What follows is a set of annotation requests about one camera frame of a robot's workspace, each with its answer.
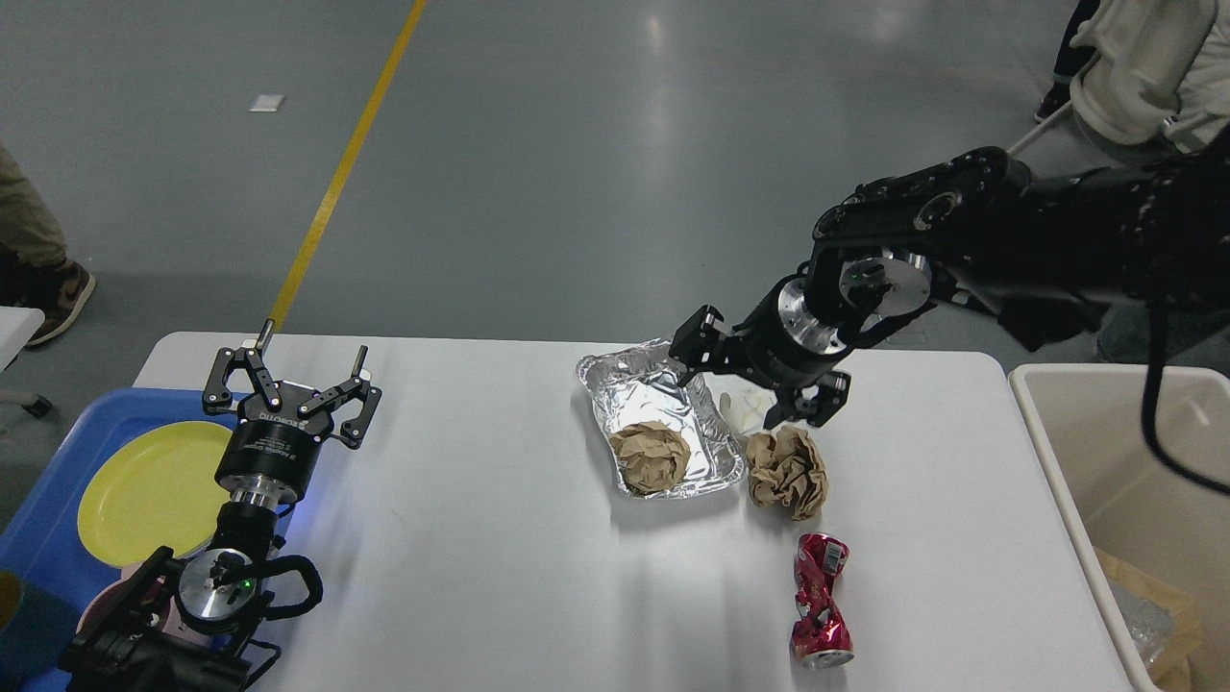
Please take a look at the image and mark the pink mug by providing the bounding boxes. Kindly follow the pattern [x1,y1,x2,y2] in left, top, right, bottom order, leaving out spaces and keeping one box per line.
[76,562,141,634]

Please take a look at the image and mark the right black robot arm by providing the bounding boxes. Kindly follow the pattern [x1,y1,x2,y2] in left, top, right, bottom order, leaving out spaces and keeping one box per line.
[669,132,1228,495]

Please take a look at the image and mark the person in black sneakers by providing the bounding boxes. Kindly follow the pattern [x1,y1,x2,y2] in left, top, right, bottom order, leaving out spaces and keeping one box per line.
[1034,0,1101,124]

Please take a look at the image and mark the brown paper bag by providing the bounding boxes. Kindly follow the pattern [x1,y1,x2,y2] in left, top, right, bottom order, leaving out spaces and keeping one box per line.
[1095,548,1204,691]

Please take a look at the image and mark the beige plastic bin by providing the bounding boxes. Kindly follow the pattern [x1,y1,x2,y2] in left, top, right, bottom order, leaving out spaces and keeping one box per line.
[1009,363,1229,691]

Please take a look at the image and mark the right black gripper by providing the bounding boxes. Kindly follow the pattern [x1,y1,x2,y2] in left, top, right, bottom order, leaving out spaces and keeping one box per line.
[668,277,852,431]

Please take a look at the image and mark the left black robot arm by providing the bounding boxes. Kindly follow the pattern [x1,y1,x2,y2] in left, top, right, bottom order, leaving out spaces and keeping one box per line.
[59,320,383,691]

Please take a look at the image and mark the white side table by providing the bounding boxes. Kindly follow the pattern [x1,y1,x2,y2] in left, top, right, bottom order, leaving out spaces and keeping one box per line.
[1,306,53,419]

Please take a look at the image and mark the white office chair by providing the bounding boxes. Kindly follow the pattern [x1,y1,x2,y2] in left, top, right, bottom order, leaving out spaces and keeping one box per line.
[1009,1,1225,155]

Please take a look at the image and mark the blue plastic tray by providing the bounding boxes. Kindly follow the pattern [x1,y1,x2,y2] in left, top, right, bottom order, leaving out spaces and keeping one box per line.
[0,387,323,692]

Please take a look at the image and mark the dark teal mug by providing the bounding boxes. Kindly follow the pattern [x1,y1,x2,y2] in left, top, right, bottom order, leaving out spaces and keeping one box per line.
[1,570,80,691]

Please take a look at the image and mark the crumpled brown paper ball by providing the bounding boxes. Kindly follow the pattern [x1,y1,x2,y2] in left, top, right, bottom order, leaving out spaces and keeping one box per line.
[606,422,692,495]

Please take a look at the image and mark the aluminium foil tray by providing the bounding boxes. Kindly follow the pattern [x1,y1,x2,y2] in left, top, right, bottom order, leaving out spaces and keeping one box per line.
[576,338,748,500]

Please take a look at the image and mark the aluminium foil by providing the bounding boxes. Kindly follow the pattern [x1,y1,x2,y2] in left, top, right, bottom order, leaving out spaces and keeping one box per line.
[1117,592,1173,666]

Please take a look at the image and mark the person in grey trousers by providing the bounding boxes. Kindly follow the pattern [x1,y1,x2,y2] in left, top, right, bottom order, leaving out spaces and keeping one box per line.
[1095,304,1230,376]

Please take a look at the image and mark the crushed red can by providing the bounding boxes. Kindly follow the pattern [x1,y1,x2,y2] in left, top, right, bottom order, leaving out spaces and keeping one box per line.
[791,531,855,670]

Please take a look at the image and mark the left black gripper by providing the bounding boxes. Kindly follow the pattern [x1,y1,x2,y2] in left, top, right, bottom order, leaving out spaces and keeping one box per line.
[200,320,383,506]

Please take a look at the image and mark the yellow plate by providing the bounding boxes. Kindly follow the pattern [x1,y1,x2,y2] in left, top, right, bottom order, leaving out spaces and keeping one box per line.
[76,422,232,568]

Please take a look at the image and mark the brown paper wad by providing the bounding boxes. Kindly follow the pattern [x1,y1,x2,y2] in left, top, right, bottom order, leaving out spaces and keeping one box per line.
[747,425,829,522]

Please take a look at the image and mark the person in khaki trousers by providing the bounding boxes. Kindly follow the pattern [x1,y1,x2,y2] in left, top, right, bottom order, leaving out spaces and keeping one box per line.
[1,146,97,349]

